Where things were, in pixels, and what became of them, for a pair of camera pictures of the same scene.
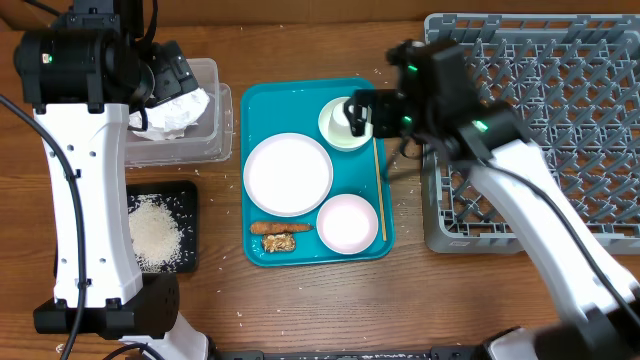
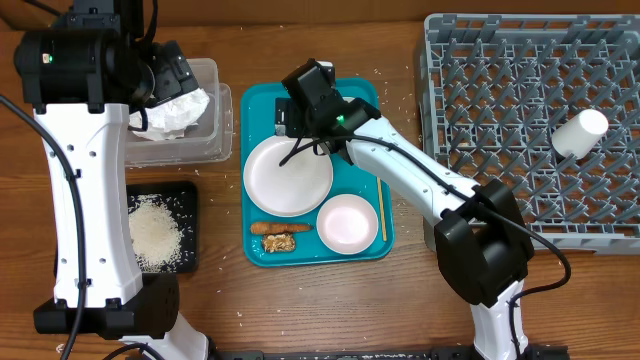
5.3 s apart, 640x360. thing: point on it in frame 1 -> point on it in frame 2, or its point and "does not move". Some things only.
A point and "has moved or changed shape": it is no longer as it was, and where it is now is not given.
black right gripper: x=381 y=101 -> x=287 y=118
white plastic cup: x=340 y=127 has moved or changed shape
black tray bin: x=181 y=196 does not move
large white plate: x=288 y=175 does not move
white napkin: x=167 y=120 does not move
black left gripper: x=173 y=72 does not move
